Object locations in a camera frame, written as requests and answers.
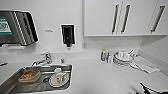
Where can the white dish cloth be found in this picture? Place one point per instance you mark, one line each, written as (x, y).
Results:
(145, 65)

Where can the small white bottle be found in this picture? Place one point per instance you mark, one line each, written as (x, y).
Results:
(109, 58)

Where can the dish soap bottle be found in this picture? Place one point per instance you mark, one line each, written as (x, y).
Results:
(103, 55)

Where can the white cup in sink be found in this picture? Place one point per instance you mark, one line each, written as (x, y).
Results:
(59, 78)

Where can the small chrome sink fitting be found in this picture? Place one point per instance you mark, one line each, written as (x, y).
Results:
(62, 60)

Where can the chrome sink faucet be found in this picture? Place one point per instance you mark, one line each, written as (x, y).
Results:
(43, 60)

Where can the stainless steel sink basin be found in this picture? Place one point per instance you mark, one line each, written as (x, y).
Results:
(33, 88)

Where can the bowl with orange contents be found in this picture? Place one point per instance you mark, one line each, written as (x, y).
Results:
(29, 76)

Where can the steel paper towel dispenser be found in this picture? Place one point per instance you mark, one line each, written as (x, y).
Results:
(16, 28)

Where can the white wall outlet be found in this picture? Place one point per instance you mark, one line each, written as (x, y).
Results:
(84, 45)

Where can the white three-door wall cabinet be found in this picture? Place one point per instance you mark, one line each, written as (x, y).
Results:
(100, 16)

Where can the black wall soap dispenser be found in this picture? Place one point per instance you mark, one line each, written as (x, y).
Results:
(67, 35)

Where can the small wall label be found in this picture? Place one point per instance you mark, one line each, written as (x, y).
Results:
(49, 31)

